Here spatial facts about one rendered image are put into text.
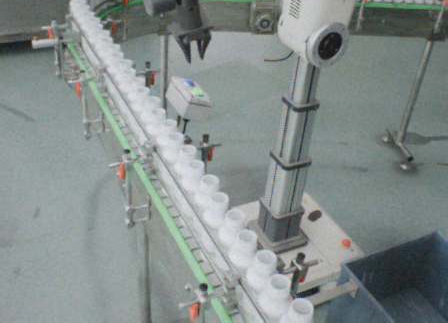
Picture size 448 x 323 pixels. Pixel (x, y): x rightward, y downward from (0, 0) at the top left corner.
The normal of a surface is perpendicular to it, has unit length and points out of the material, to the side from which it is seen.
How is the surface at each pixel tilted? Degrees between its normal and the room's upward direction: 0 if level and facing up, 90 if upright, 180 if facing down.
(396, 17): 91
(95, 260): 0
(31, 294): 0
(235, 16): 90
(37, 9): 90
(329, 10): 101
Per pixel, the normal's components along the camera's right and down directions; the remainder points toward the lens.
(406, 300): 0.08, -0.82
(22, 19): 0.44, 0.54
